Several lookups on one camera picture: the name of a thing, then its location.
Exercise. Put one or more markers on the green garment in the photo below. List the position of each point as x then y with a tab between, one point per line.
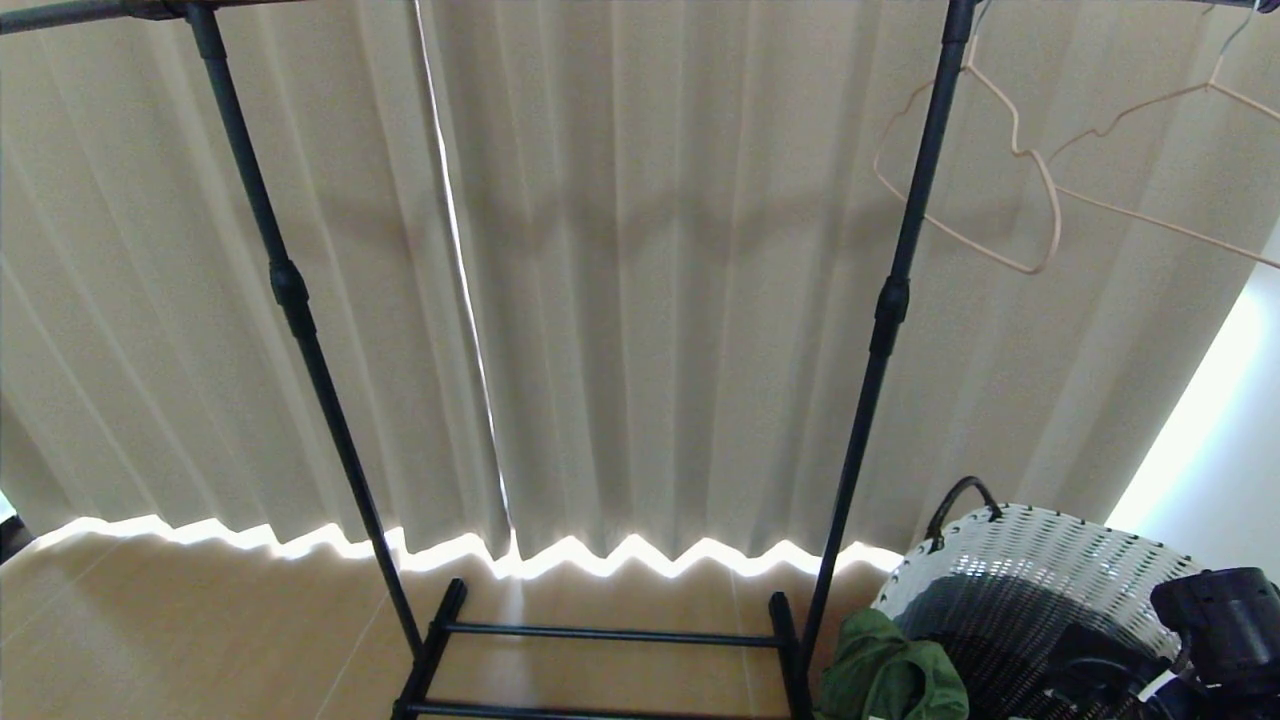
885	675

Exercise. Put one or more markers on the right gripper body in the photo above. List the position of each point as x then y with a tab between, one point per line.
1110	690

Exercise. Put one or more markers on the white laundry basket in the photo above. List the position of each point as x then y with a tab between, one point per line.
1050	560

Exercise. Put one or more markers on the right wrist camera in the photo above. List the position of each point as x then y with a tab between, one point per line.
1225	620

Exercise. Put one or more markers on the black clothes rack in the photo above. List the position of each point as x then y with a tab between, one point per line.
290	290

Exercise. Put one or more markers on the beige curtain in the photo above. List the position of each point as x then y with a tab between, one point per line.
650	250

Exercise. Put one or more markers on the pink clothes hanger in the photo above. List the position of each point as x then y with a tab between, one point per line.
1170	227
1052	195

